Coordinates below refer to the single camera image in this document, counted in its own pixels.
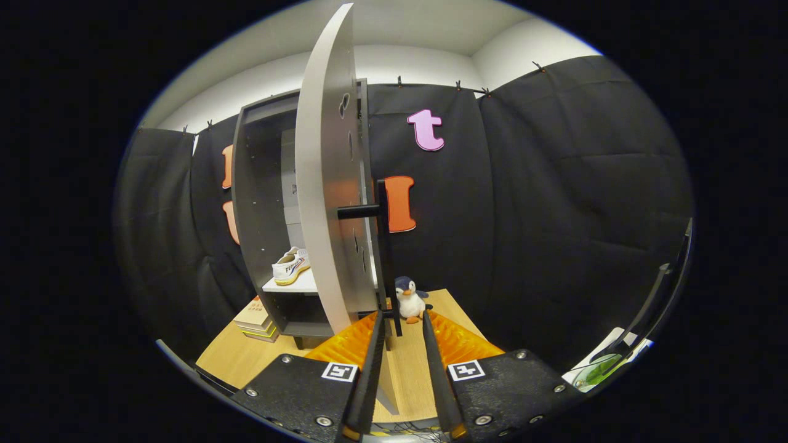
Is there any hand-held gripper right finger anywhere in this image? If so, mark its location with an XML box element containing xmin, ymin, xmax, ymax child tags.
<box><xmin>422</xmin><ymin>309</ymin><xmax>585</xmax><ymax>441</ymax></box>

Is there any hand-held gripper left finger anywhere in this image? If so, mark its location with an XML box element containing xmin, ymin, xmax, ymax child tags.
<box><xmin>231</xmin><ymin>311</ymin><xmax>387</xmax><ymax>443</ymax></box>

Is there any black door handle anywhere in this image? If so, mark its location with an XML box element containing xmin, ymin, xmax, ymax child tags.
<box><xmin>337</xmin><ymin>177</ymin><xmax>404</xmax><ymax>338</ymax></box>

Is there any white sneaker shoe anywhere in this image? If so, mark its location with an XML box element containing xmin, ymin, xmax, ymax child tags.
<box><xmin>271</xmin><ymin>247</ymin><xmax>312</xmax><ymax>287</ymax></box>

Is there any white shoe cabinet door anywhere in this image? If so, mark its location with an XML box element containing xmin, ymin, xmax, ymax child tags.
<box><xmin>294</xmin><ymin>3</ymin><xmax>401</xmax><ymax>416</ymax></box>

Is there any dark grey shoe cabinet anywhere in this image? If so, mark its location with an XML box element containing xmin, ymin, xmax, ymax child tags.
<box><xmin>231</xmin><ymin>79</ymin><xmax>379</xmax><ymax>351</ymax></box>

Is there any penguin plush toy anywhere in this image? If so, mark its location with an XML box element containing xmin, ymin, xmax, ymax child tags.
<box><xmin>394</xmin><ymin>276</ymin><xmax>433</xmax><ymax>325</ymax></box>

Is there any beige cover book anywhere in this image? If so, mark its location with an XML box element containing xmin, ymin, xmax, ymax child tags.
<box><xmin>234</xmin><ymin>295</ymin><xmax>271</xmax><ymax>327</ymax></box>

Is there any green object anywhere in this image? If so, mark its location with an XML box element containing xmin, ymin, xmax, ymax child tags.
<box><xmin>576</xmin><ymin>354</ymin><xmax>625</xmax><ymax>385</ymax></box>

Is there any black backdrop cloth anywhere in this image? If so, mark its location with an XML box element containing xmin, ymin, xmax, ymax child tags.
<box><xmin>114</xmin><ymin>55</ymin><xmax>695</xmax><ymax>376</ymax></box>

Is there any black curved stand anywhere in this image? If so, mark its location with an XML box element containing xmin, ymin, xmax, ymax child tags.
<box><xmin>591</xmin><ymin>218</ymin><xmax>694</xmax><ymax>364</ymax></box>

